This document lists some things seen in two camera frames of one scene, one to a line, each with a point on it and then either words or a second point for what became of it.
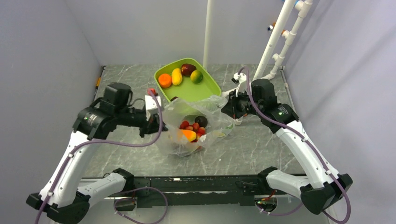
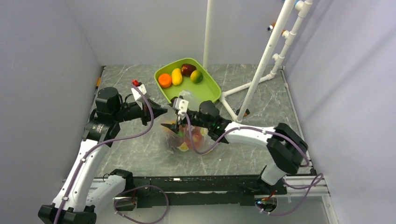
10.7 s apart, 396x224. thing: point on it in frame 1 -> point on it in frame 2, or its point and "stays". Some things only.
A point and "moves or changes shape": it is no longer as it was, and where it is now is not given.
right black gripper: (229, 108) -> (173, 126)
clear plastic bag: (188, 123) moves or changes shape
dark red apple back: (187, 69) stays
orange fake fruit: (165, 80) stays
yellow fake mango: (177, 76) stays
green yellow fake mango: (196, 76) stays
